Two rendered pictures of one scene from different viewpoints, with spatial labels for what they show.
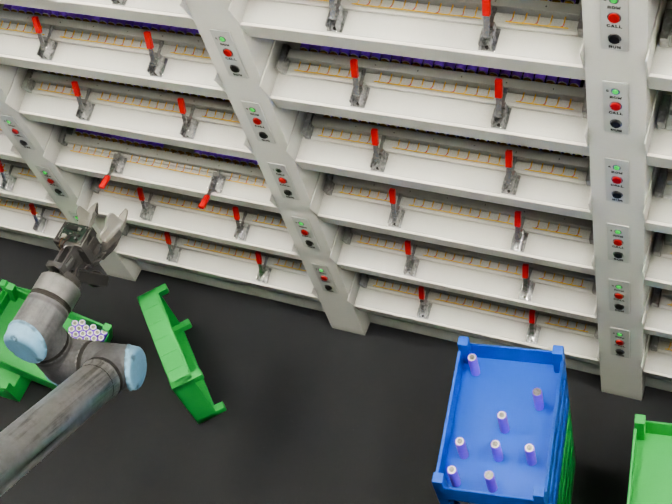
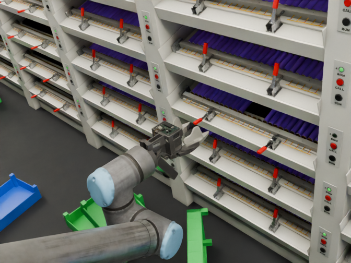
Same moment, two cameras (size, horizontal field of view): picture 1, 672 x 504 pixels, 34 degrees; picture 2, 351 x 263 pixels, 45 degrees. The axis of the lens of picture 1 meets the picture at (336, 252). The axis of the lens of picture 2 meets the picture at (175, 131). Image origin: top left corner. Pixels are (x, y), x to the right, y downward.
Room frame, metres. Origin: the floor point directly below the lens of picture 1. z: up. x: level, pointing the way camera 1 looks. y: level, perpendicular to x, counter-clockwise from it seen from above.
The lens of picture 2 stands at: (0.58, 0.27, 1.40)
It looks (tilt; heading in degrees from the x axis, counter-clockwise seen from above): 36 degrees down; 12
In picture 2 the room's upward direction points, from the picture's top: 10 degrees counter-clockwise
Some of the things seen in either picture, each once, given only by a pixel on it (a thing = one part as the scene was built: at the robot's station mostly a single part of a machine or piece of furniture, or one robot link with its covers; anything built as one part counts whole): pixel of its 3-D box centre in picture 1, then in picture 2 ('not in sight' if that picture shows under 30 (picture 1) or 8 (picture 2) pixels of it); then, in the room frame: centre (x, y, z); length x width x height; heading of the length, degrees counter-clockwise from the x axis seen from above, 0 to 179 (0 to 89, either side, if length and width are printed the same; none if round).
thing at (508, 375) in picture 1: (501, 421); not in sight; (0.87, -0.17, 0.52); 0.30 x 0.20 x 0.08; 149
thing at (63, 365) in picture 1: (63, 357); (124, 214); (1.35, 0.61, 0.57); 0.12 x 0.09 x 0.12; 58
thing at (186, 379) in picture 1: (181, 353); (201, 257); (1.56, 0.46, 0.10); 0.30 x 0.08 x 0.20; 6
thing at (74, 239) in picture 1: (74, 256); (161, 145); (1.49, 0.51, 0.68); 0.12 x 0.08 x 0.09; 141
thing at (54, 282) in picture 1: (55, 290); (138, 162); (1.43, 0.56, 0.68); 0.10 x 0.05 x 0.09; 51
